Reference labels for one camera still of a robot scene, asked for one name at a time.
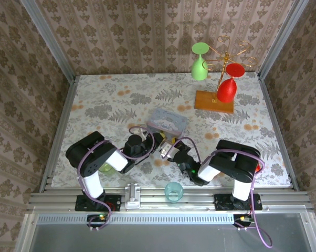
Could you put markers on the aluminium corner post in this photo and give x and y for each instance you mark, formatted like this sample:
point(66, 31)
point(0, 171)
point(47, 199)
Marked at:
point(46, 36)
point(282, 36)

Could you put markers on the right controller circuit board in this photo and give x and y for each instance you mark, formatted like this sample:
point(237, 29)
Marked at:
point(243, 219)

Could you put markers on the green plastic cup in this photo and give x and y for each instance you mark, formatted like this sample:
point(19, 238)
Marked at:
point(105, 168)

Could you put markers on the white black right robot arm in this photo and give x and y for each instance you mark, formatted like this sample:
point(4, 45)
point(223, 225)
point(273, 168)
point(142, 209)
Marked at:
point(239, 162)

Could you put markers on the controller circuit board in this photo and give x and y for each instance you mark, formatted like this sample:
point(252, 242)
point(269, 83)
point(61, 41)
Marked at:
point(99, 218)
point(243, 219)

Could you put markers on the white clamp latch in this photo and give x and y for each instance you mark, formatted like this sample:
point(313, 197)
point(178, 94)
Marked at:
point(132, 195)

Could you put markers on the floral tablecloth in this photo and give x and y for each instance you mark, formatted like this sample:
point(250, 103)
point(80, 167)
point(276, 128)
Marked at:
point(108, 92)

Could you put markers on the aluminium table edge rail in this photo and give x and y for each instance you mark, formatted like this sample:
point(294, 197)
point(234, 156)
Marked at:
point(152, 197)

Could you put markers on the green wine glass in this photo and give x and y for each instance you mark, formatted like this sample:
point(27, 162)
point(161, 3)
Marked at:
point(198, 69)

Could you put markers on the grey metal panel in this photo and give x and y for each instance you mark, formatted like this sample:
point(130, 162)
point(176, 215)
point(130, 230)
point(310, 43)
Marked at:
point(160, 239)

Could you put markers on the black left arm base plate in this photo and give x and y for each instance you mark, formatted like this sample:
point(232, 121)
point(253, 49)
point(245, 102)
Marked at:
point(114, 202)

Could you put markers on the teal glass cup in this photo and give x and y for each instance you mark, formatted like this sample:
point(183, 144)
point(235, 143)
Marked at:
point(173, 193)

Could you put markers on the aluminium side rail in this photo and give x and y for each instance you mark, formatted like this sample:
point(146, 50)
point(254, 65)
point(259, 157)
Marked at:
point(64, 110)
point(271, 110)

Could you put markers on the red wine glass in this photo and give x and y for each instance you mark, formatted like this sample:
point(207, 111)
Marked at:
point(226, 90)

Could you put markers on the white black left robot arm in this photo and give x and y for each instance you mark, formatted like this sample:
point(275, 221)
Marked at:
point(92, 157)

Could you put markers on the red plastic cup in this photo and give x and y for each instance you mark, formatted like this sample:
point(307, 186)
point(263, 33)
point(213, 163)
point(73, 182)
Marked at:
point(259, 168)

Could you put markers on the left controller circuit board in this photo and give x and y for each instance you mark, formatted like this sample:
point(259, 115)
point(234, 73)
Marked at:
point(99, 218)

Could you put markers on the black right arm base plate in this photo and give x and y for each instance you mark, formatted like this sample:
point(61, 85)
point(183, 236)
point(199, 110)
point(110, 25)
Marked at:
point(221, 203)

